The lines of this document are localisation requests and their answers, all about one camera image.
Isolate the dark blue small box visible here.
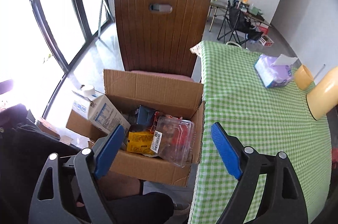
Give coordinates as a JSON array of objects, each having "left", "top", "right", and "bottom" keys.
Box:
[{"left": 134, "top": 105, "right": 156, "bottom": 127}]

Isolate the purple tissue pack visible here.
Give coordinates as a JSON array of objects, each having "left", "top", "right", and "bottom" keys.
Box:
[{"left": 254, "top": 54, "right": 298, "bottom": 88}]

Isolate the cardboard trash box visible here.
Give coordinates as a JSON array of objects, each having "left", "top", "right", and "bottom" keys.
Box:
[{"left": 66, "top": 69, "right": 204, "bottom": 187}]

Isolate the white milk carton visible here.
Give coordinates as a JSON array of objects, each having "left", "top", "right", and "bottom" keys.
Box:
[{"left": 72, "top": 86, "right": 131, "bottom": 134}]

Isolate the folding table with items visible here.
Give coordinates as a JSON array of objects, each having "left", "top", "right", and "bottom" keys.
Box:
[{"left": 208, "top": 0, "right": 271, "bottom": 34}]

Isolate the yellow thermos jug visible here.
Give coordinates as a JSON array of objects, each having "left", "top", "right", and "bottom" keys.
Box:
[{"left": 306, "top": 67, "right": 338, "bottom": 120}]

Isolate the yellow noodle snack bag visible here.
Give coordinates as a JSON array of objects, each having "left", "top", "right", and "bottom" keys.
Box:
[{"left": 127, "top": 131, "right": 155, "bottom": 156}]

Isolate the clear plastic clamshell container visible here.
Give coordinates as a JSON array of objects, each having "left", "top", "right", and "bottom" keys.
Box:
[{"left": 151, "top": 115, "right": 195, "bottom": 167}]

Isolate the green white checked tablecloth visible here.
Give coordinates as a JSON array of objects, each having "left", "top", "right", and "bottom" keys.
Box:
[{"left": 189, "top": 41, "right": 332, "bottom": 223}]

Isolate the brown wooden chair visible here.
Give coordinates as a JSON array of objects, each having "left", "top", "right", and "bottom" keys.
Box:
[{"left": 114, "top": 0, "right": 211, "bottom": 77}]

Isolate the yellow cup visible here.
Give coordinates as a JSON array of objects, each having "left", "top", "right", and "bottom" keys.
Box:
[{"left": 293, "top": 65, "right": 313, "bottom": 90}]

